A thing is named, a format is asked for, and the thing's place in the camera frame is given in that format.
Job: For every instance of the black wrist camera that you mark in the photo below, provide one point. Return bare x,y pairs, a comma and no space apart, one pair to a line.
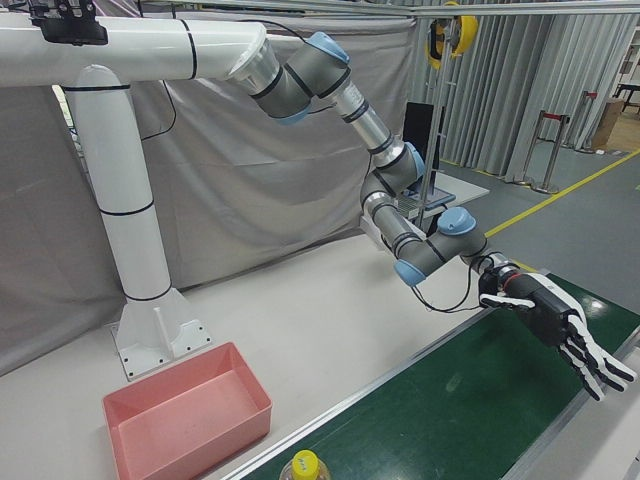
490,282

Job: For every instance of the black plain monitor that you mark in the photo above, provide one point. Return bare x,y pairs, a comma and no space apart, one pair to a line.
415,130

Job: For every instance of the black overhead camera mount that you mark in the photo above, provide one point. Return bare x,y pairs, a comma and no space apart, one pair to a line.
70,25

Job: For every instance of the pink plastic basket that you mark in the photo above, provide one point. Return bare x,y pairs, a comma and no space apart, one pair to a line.
190,420

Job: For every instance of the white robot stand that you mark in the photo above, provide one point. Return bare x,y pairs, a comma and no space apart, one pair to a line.
125,200

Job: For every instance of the cardboard box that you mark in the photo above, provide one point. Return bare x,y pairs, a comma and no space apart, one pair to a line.
610,122

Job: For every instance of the grey pleated curtain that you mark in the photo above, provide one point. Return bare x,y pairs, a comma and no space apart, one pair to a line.
500,100

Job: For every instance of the orange juice bottle yellow cap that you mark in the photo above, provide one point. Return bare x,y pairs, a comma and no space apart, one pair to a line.
302,465

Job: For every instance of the grey fabric curtain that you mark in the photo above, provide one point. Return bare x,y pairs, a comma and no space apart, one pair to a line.
250,175

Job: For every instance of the silver stanchion post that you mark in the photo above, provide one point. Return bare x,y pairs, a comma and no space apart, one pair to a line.
590,120
541,150
556,155

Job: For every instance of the green conveyor belt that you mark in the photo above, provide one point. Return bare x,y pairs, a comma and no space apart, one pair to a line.
450,400

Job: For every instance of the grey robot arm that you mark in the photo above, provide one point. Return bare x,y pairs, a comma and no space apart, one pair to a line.
305,85

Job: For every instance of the dark laptop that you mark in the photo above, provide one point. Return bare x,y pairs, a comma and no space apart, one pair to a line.
435,197

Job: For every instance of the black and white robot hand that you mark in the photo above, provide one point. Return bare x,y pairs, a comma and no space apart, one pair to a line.
550,310

